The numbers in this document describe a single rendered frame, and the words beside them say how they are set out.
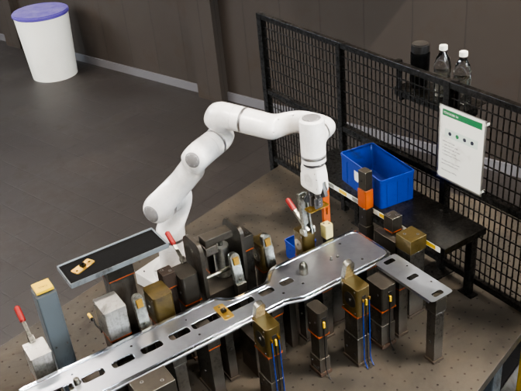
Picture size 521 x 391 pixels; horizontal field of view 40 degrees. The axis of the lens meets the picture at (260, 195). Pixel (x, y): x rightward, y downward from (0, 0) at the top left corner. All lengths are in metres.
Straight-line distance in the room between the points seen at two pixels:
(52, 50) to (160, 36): 1.20
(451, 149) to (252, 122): 0.81
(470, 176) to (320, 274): 0.67
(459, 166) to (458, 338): 0.64
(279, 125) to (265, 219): 1.15
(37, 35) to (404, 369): 5.78
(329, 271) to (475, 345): 0.60
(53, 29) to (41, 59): 0.34
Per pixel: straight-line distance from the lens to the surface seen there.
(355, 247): 2.75
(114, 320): 2.45
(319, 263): 2.68
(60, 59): 7.76
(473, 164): 2.77
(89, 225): 5.10
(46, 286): 2.53
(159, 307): 2.50
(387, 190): 2.89
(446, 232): 2.80
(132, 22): 7.37
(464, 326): 2.88
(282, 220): 3.49
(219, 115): 2.50
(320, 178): 2.40
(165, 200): 2.83
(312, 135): 2.33
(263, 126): 2.41
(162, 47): 7.15
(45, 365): 2.45
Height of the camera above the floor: 2.58
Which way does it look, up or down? 30 degrees down
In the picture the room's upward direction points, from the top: 6 degrees counter-clockwise
